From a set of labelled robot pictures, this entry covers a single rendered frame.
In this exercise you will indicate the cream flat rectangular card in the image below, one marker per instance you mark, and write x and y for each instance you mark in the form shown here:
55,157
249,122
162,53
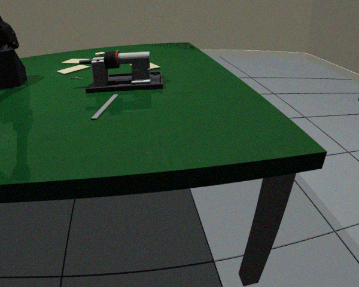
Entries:
153,66
73,69
72,61

